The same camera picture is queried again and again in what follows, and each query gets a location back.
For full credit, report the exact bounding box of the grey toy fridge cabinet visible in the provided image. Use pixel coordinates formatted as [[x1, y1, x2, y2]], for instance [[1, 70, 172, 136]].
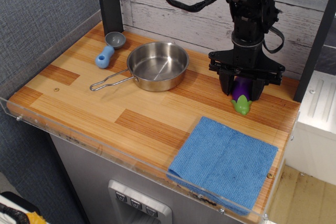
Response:
[[51, 135, 238, 223]]

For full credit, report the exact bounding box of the black vertical post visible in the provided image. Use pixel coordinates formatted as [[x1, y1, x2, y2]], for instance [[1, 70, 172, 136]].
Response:
[[293, 0, 335, 102], [99, 0, 123, 35]]

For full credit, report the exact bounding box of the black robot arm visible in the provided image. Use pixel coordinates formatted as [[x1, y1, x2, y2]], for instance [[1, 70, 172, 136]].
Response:
[[208, 0, 285, 101]]

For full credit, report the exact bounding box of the black braided cable sleeve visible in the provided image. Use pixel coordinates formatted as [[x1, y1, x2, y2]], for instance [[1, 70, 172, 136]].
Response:
[[0, 205, 29, 224]]

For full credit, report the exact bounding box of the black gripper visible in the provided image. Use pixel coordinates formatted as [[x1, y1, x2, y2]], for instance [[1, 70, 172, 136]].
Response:
[[208, 39, 285, 101]]

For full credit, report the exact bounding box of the stainless steel pan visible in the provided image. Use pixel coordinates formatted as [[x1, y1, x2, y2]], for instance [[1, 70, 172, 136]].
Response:
[[90, 41, 190, 92]]

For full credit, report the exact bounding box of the blue microfiber cloth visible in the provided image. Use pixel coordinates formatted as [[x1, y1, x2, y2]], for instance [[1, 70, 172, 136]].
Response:
[[167, 117, 278, 216]]

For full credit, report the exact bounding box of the white toy sink unit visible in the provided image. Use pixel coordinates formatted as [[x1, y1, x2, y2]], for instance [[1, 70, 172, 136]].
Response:
[[285, 71, 335, 185]]

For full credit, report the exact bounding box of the yellow tape piece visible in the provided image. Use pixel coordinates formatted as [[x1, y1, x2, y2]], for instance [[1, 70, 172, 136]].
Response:
[[26, 212, 48, 224]]

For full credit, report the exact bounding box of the purple toy eggplant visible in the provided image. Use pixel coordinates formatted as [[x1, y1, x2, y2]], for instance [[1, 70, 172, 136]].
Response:
[[231, 77, 252, 115]]

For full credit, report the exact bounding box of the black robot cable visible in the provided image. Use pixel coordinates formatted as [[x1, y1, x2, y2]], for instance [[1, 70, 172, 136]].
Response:
[[156, 0, 285, 54]]

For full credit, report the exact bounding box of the black vertical post left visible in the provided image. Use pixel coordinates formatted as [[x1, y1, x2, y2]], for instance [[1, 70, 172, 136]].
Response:
[[99, 0, 123, 35]]

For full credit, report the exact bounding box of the clear acrylic table guard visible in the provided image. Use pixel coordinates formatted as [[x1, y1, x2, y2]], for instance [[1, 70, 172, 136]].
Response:
[[0, 10, 301, 221]]

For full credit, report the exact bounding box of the blue grey measuring scoop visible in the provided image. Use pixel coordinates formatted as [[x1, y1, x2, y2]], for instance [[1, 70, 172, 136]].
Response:
[[95, 31, 126, 69]]

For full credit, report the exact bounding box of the silver dispenser button panel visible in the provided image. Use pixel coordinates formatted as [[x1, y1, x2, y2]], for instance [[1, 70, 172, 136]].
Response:
[[108, 179, 173, 223]]

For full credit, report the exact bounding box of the black vertical post right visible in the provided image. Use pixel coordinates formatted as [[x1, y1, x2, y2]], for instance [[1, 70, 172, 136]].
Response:
[[293, 0, 335, 102]]

